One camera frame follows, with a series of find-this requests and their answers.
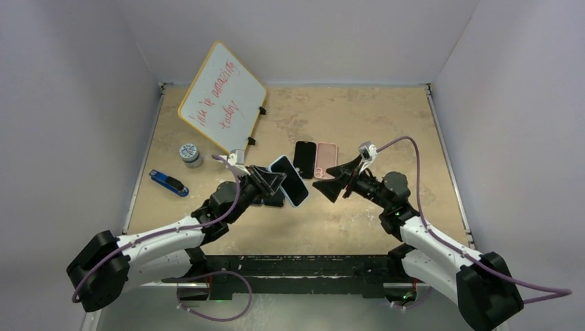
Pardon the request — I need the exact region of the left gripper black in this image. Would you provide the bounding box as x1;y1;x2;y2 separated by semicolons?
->
227;165;285;223

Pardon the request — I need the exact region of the black phone case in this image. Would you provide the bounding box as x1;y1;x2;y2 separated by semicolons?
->
293;141;317;179

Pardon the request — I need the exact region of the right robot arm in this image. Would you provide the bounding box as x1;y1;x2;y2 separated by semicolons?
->
313;158;524;330

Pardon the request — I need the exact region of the blue black stapler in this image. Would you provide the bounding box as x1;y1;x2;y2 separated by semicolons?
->
149;170;190;197

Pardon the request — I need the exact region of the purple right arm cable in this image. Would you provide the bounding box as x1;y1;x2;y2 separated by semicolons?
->
375;136;573;312

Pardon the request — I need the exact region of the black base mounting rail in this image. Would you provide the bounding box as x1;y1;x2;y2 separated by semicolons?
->
178;254;424;305

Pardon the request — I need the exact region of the white board yellow frame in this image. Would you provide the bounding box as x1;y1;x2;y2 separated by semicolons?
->
177;41;267;152

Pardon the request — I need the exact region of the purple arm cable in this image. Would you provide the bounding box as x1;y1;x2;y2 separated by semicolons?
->
375;136;573;312
71;154;255;321

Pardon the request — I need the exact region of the small grey tape roll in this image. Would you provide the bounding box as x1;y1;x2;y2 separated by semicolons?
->
179;143;203;168

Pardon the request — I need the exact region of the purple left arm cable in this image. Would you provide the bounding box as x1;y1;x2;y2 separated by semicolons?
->
71;154;255;321

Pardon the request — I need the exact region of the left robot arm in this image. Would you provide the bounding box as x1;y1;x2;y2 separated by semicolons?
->
66;165;287;312

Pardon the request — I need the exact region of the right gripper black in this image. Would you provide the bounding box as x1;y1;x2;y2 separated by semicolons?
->
313;154;390;210

